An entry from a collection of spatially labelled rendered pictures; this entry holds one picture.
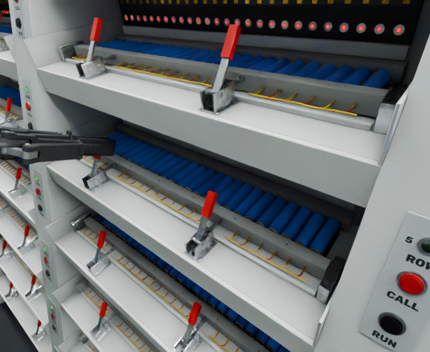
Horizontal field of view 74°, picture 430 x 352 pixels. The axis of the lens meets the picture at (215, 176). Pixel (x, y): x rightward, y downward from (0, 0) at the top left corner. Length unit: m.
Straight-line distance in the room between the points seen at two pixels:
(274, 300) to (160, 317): 0.28
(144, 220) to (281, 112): 0.28
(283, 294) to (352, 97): 0.23
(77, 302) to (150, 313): 0.35
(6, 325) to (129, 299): 1.12
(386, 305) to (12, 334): 1.53
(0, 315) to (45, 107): 1.23
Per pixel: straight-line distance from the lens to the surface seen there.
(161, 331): 0.58
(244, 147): 0.30
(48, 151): 0.48
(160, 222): 0.47
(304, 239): 0.41
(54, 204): 0.77
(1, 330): 1.69
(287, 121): 0.30
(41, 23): 0.68
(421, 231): 0.26
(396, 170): 0.25
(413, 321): 0.30
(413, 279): 0.28
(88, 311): 0.89
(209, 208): 0.38
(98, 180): 0.58
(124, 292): 0.64
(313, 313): 0.37
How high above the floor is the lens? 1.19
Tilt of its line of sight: 22 degrees down
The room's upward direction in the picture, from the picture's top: 8 degrees clockwise
